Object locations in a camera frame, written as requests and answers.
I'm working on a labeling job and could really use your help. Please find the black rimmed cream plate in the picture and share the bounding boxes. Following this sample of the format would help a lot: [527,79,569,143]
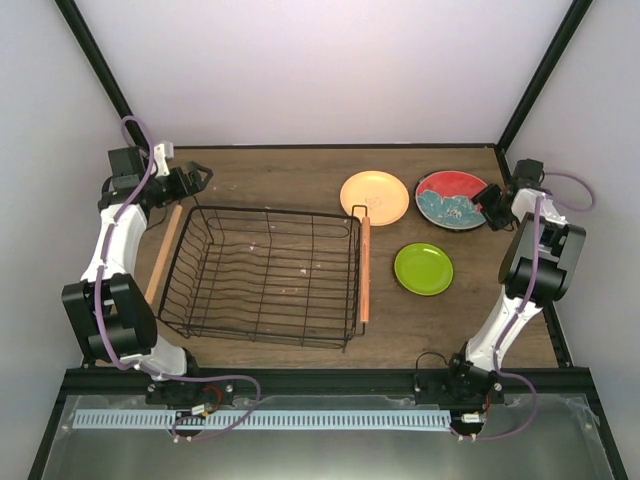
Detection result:
[414,169,489,234]

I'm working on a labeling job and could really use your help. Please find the lime green plate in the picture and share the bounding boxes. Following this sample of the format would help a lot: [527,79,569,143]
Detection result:
[393,242,454,296]

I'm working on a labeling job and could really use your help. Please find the yellow orange plate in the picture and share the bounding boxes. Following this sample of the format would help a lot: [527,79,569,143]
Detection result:
[339,170,409,226]

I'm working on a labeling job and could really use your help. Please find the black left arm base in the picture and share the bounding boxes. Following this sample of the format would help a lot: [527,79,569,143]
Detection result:
[145,380,235,409]

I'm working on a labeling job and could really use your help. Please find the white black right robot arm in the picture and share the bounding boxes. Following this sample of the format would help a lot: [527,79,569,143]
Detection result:
[444,159,586,403]

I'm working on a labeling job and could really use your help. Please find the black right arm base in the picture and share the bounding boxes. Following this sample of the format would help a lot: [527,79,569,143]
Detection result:
[413,351,504,440]

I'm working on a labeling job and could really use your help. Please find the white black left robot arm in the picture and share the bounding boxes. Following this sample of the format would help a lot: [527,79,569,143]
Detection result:
[61,141,213,404]

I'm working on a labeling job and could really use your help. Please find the clear plastic sheet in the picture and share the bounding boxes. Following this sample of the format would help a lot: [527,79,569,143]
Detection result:
[43,394,615,479]

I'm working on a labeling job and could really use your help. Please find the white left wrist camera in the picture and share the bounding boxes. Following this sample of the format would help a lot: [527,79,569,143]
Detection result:
[153,141,174,177]

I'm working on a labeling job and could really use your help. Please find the left wooden rack handle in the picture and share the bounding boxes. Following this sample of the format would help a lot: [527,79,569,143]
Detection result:
[144,204,183,304]

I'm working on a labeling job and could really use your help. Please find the wooden rack handle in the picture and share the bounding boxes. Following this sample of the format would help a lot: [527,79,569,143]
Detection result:
[359,215,371,324]
[144,204,183,304]

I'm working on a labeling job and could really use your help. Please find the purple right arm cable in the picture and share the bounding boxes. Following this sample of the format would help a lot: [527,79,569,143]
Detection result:
[469,170,597,442]

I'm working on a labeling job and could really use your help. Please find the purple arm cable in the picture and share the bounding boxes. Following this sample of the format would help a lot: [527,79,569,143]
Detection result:
[120,115,263,444]
[469,170,597,442]

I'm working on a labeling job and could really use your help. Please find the black wire dish rack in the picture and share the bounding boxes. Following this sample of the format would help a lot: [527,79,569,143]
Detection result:
[158,206,369,350]

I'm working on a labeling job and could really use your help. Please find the right wooden rack handle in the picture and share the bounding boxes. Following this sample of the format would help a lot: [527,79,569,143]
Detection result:
[359,215,371,324]

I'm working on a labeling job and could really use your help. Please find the black aluminium frame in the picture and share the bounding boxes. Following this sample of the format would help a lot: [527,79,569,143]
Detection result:
[28,1,627,480]

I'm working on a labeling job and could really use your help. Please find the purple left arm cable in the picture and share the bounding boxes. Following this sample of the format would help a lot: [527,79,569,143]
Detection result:
[120,115,263,444]

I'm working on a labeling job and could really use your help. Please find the light blue slotted cable duct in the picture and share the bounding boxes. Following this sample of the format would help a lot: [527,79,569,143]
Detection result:
[72,409,451,431]

